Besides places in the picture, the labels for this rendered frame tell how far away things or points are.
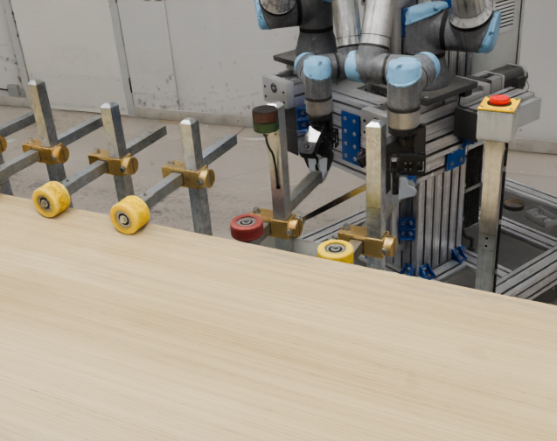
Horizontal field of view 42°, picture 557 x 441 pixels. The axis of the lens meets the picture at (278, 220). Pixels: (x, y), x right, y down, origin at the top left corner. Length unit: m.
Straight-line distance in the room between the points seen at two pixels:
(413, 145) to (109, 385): 0.88
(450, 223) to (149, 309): 1.56
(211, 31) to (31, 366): 3.62
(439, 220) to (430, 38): 0.83
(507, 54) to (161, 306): 1.64
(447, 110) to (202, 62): 2.87
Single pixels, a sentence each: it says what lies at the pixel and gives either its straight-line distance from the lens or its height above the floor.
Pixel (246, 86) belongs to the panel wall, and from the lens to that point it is 4.79.
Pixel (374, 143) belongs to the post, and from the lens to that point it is 1.61.
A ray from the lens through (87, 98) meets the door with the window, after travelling 5.52.
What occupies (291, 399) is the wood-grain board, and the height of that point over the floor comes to 0.90.
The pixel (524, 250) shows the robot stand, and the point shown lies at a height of 0.21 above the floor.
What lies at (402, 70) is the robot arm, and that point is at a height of 1.25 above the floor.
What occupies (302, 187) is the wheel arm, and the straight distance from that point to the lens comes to 1.98.
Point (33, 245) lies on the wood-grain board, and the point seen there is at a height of 0.90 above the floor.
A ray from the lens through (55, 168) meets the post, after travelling 2.20.
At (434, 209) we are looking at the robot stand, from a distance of 2.67.
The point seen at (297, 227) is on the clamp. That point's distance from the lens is 1.80.
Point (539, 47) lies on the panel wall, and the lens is 4.25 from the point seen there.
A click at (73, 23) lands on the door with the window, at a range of 5.38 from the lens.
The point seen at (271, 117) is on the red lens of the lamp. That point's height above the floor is 1.16.
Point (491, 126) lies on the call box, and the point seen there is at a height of 1.18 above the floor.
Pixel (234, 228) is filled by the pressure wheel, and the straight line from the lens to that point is 1.71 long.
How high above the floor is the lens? 1.72
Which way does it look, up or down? 28 degrees down
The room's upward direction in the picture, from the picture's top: 4 degrees counter-clockwise
